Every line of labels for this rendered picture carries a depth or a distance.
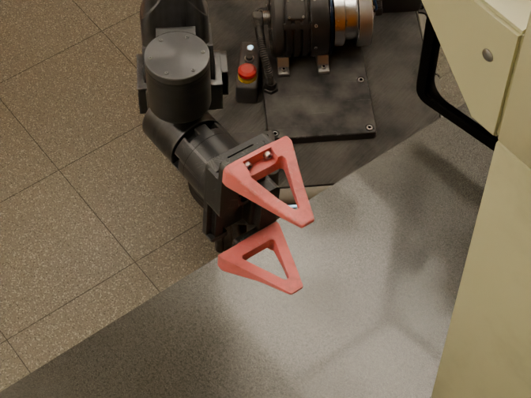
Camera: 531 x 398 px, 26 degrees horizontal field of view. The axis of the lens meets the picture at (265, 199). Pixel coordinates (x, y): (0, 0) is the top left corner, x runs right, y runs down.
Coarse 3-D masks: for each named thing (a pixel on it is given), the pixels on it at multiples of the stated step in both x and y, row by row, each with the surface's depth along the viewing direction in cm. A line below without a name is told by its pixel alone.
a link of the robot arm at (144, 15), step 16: (144, 0) 105; (160, 0) 104; (176, 0) 104; (192, 0) 105; (144, 16) 105; (160, 16) 105; (176, 16) 105; (192, 16) 105; (208, 16) 106; (144, 32) 106; (208, 32) 107; (144, 48) 106; (144, 64) 107
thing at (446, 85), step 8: (440, 48) 127; (440, 56) 128; (440, 64) 128; (448, 64) 127; (440, 72) 129; (448, 72) 128; (440, 80) 130; (448, 80) 129; (440, 88) 131; (448, 88) 130; (456, 88) 129; (448, 96) 131; (456, 96) 130; (456, 104) 131; (464, 104) 130; (464, 112) 131; (496, 136) 129
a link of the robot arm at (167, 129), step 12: (144, 120) 106; (156, 120) 104; (204, 120) 104; (216, 120) 105; (144, 132) 107; (156, 132) 105; (168, 132) 104; (180, 132) 103; (192, 132) 103; (156, 144) 105; (168, 144) 104; (168, 156) 104
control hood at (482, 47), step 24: (432, 0) 75; (456, 0) 73; (480, 0) 71; (504, 0) 71; (528, 0) 71; (432, 24) 76; (456, 24) 74; (480, 24) 72; (504, 24) 70; (456, 48) 76; (480, 48) 73; (504, 48) 71; (456, 72) 77; (480, 72) 75; (504, 72) 72; (480, 96) 76; (504, 96) 74; (480, 120) 77
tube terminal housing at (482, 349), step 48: (528, 48) 69; (528, 96) 72; (528, 144) 74; (528, 192) 77; (480, 240) 85; (528, 240) 80; (480, 288) 89; (528, 288) 83; (480, 336) 93; (528, 336) 87; (480, 384) 98; (528, 384) 91
